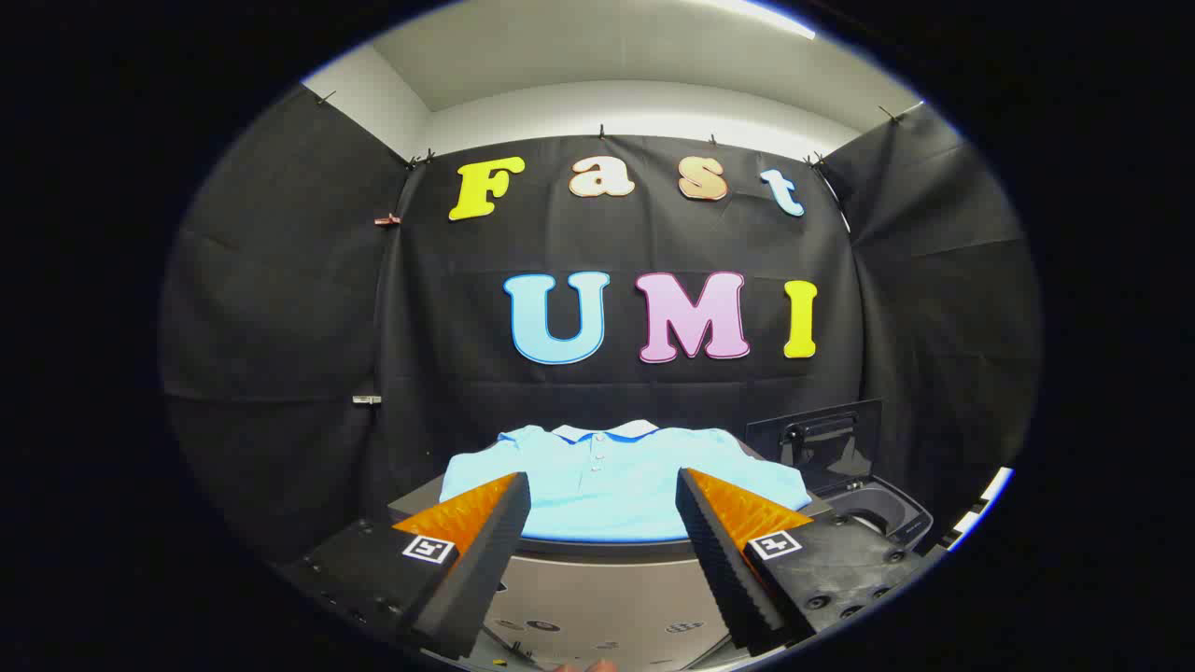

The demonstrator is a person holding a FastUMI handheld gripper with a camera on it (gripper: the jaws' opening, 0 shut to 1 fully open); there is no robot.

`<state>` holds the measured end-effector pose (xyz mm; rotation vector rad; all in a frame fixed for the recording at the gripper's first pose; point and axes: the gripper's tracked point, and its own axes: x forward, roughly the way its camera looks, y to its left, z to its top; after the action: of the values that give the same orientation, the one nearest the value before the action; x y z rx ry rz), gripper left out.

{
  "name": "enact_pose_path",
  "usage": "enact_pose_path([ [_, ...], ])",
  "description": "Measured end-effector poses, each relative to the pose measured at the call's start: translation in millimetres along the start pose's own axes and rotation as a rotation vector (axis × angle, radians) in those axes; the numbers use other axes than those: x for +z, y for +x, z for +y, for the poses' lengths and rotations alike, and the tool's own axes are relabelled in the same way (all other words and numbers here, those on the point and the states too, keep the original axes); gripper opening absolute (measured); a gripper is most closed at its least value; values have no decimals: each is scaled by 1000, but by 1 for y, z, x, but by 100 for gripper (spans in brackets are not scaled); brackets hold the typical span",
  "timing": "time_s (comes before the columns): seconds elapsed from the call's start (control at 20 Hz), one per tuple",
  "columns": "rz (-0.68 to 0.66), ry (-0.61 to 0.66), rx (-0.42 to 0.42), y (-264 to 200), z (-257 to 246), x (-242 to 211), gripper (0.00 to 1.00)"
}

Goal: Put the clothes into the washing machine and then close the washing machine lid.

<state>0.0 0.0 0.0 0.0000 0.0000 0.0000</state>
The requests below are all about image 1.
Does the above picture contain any light blue polo shirt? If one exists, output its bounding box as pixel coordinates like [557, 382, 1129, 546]
[439, 420, 813, 544]

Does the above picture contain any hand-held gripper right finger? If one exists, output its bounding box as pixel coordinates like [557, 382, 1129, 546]
[674, 467, 935, 657]

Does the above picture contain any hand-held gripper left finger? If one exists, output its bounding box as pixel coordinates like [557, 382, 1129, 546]
[280, 471, 533, 662]

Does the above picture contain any dark transparent washing machine lid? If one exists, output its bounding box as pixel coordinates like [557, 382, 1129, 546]
[745, 399, 884, 488]

